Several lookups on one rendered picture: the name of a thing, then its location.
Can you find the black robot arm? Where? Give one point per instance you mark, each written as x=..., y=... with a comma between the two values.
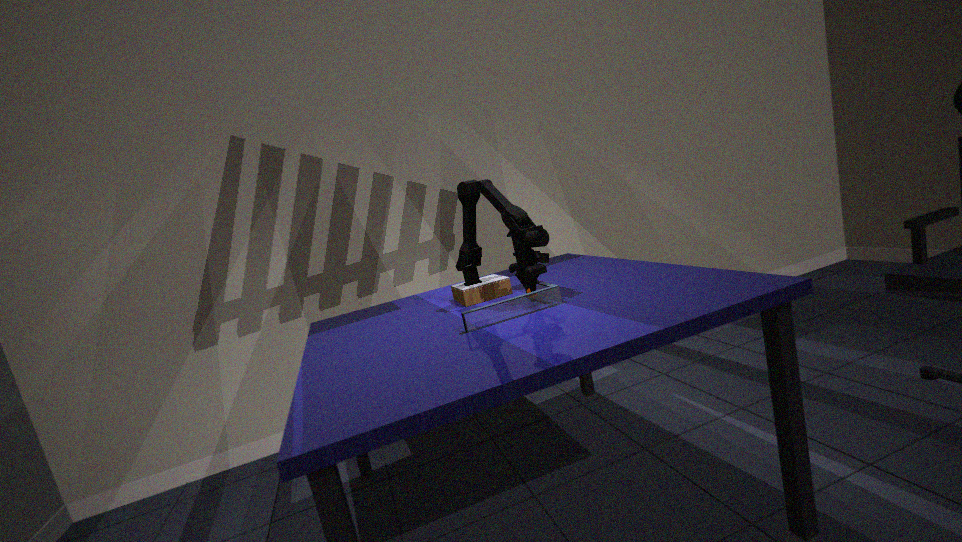
x=523, y=231

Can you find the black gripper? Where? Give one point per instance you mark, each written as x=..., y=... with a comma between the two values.
x=527, y=271

